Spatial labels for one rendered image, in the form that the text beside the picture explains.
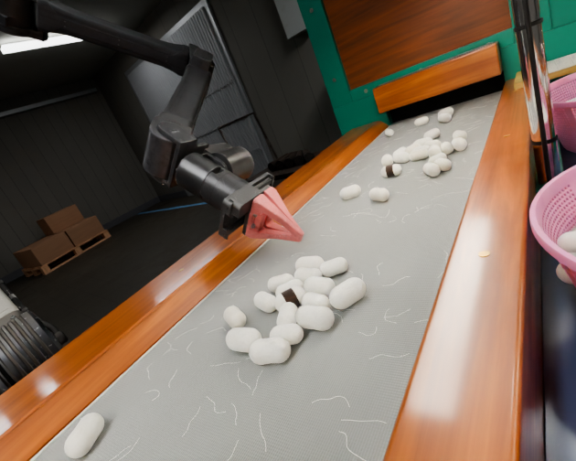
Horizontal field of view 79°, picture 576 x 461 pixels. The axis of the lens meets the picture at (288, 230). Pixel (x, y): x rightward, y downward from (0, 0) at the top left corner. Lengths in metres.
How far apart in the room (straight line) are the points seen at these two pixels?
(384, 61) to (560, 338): 0.90
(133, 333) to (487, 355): 0.36
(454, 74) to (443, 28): 0.13
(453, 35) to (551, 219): 0.76
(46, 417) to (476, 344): 0.37
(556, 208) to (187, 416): 0.37
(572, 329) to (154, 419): 0.35
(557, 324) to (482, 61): 0.73
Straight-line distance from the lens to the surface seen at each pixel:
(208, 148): 0.59
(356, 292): 0.33
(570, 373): 0.35
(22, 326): 0.64
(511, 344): 0.24
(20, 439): 0.43
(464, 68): 1.02
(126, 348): 0.45
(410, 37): 1.11
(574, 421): 0.32
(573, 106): 0.68
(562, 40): 1.07
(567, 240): 0.37
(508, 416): 0.21
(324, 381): 0.28
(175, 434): 0.32
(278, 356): 0.30
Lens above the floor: 0.93
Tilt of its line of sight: 19 degrees down
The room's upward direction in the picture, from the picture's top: 23 degrees counter-clockwise
